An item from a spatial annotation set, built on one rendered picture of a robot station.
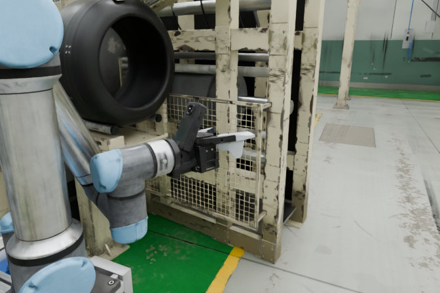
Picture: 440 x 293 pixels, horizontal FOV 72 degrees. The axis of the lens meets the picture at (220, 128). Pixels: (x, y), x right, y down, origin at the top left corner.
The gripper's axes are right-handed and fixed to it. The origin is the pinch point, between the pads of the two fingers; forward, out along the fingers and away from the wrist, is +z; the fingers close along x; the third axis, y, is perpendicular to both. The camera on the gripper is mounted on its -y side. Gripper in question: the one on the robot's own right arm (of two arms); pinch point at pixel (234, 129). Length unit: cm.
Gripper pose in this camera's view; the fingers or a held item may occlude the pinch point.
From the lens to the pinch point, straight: 78.3
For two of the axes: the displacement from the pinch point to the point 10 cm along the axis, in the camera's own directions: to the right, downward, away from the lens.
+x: 6.4, 0.7, -7.7
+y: 0.9, 9.8, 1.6
